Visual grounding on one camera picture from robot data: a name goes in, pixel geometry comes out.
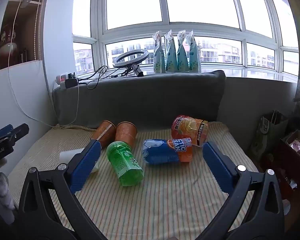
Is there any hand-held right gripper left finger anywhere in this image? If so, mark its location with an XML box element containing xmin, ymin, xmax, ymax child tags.
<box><xmin>15</xmin><ymin>139</ymin><xmax>111</xmax><ymax>240</ymax></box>

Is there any black charger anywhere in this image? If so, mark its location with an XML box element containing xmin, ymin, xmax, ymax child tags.
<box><xmin>64</xmin><ymin>72</ymin><xmax>78</xmax><ymax>89</ymax></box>

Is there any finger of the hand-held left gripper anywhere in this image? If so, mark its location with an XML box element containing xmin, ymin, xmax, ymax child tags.
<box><xmin>0</xmin><ymin>123</ymin><xmax>30</xmax><ymax>151</ymax></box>
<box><xmin>0</xmin><ymin>124</ymin><xmax>13</xmax><ymax>142</ymax></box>

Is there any white window frame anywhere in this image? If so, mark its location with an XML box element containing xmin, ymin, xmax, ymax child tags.
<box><xmin>72</xmin><ymin>0</ymin><xmax>300</xmax><ymax>83</ymax></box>

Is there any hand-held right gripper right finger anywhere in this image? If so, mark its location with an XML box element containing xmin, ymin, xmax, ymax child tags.
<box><xmin>197</xmin><ymin>141</ymin><xmax>286</xmax><ymax>240</ymax></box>

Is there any white cup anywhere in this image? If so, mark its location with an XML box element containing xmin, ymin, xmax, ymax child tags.
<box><xmin>59</xmin><ymin>148</ymin><xmax>99</xmax><ymax>173</ymax></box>

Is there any brown paper cup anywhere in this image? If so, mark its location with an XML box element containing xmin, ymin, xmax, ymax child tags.
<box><xmin>90</xmin><ymin>120</ymin><xmax>116</xmax><ymax>149</ymax></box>
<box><xmin>115</xmin><ymin>121</ymin><xmax>138</xmax><ymax>153</ymax></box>

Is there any cardboard box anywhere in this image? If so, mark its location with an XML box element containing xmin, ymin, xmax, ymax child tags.
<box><xmin>277</xmin><ymin>129</ymin><xmax>300</xmax><ymax>202</ymax></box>

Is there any green paper bag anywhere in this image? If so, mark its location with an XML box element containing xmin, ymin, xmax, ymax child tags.
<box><xmin>249</xmin><ymin>110</ymin><xmax>289</xmax><ymax>161</ymax></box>

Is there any thick white cable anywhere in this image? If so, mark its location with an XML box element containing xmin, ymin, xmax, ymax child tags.
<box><xmin>55</xmin><ymin>84</ymin><xmax>80</xmax><ymax>128</ymax></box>

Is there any round vase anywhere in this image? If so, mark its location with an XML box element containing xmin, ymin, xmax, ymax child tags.
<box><xmin>0</xmin><ymin>24</ymin><xmax>18</xmax><ymax>63</ymax></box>

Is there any pink packet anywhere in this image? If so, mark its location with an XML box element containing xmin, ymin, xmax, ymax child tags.
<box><xmin>289</xmin><ymin>139</ymin><xmax>300</xmax><ymax>153</ymax></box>

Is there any teal refill pouch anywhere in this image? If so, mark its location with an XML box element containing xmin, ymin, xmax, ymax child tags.
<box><xmin>153</xmin><ymin>31</ymin><xmax>166</xmax><ymax>74</ymax></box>
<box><xmin>164</xmin><ymin>29</ymin><xmax>178</xmax><ymax>74</ymax></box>
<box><xmin>176</xmin><ymin>30</ymin><xmax>190</xmax><ymax>73</ymax></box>
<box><xmin>185</xmin><ymin>30</ymin><xmax>201</xmax><ymax>73</ymax></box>

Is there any wooden shelf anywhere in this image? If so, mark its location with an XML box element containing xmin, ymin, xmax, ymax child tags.
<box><xmin>0</xmin><ymin>0</ymin><xmax>52</xmax><ymax>70</ymax></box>

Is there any grey cushion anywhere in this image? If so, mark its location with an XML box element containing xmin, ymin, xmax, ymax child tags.
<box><xmin>52</xmin><ymin>70</ymin><xmax>227</xmax><ymax>131</ymax></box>

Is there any thin white cable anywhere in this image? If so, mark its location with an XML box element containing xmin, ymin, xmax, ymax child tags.
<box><xmin>7</xmin><ymin>0</ymin><xmax>56</xmax><ymax>128</ymax></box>

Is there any striped beige mat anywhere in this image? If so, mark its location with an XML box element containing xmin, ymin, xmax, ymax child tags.
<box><xmin>8</xmin><ymin>121</ymin><xmax>261</xmax><ymax>240</ymax></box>

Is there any green plastic bottle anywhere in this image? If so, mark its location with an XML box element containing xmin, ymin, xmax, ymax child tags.
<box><xmin>106</xmin><ymin>141</ymin><xmax>144</xmax><ymax>187</ymax></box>

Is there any ring light with stand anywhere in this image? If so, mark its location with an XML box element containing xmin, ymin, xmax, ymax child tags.
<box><xmin>112</xmin><ymin>49</ymin><xmax>150</xmax><ymax>78</ymax></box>

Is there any white power strip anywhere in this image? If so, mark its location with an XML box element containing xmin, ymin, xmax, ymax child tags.
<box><xmin>55</xmin><ymin>74</ymin><xmax>78</xmax><ymax>89</ymax></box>

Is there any black cable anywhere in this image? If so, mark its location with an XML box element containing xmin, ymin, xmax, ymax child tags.
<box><xmin>76</xmin><ymin>65</ymin><xmax>120</xmax><ymax>90</ymax></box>

